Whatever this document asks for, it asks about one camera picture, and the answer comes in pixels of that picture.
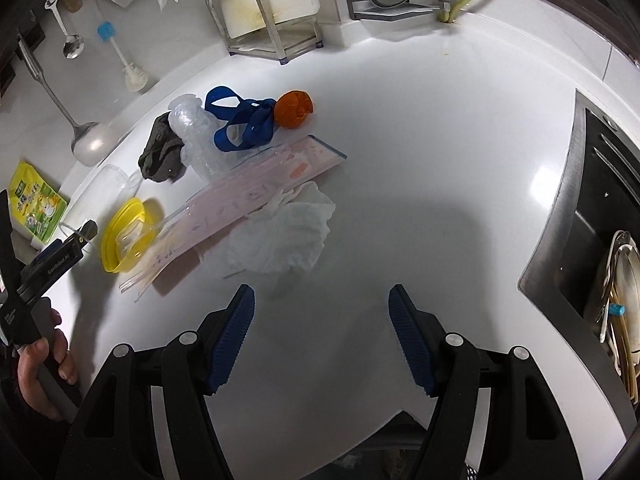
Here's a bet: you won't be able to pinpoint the metal ladle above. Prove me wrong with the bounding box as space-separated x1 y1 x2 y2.
17 35 118 167

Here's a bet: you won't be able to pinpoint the white tissue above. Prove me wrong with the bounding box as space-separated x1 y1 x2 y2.
222 180 337 276

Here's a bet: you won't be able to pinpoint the pink clear plastic packaging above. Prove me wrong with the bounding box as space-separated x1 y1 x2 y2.
119 135 348 303

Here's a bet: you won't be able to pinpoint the blue handled white brush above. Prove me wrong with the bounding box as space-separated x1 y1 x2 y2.
96 20 151 93

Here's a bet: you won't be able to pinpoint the dark cloth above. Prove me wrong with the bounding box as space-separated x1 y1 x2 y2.
138 112 187 182

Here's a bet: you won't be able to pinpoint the clear plastic cup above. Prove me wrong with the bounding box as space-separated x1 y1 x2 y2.
59 164 143 248

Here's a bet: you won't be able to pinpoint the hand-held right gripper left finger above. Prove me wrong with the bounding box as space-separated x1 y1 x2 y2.
60 284 257 480

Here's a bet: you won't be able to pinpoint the white plate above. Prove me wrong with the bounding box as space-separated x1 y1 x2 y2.
607 242 640 356

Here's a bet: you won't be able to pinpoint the yellow plastic lid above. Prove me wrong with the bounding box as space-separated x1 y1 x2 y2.
100 198 163 275

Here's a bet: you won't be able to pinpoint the green yellow seasoning pouch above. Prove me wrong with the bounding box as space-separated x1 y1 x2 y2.
9 161 69 241

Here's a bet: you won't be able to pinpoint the person's left hand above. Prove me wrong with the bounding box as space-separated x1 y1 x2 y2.
16 309 77 421

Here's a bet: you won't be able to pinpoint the blue ribbon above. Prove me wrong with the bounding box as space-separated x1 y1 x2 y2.
205 86 277 153

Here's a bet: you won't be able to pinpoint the white handled metal spoon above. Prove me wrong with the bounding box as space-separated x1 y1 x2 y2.
44 0 85 60

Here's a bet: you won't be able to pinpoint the dishes in sink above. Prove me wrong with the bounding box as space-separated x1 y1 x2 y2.
582 230 632 331

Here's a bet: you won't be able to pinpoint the metal cutting board rack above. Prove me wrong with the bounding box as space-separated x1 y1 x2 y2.
204 0 323 65

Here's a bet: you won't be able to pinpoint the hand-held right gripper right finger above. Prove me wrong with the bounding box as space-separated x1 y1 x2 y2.
388 284 588 480

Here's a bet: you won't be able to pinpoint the orange plastic cap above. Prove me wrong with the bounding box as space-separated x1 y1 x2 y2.
274 90 316 128

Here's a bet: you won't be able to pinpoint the steel sink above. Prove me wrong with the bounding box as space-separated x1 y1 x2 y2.
517 89 640 431

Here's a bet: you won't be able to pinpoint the clear plastic bag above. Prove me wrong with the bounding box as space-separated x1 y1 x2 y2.
167 94 256 178

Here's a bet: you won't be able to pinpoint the person's left forearm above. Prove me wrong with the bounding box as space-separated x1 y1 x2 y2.
0 380 76 480

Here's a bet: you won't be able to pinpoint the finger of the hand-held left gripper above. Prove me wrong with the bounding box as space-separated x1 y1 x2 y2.
16 219 99 303

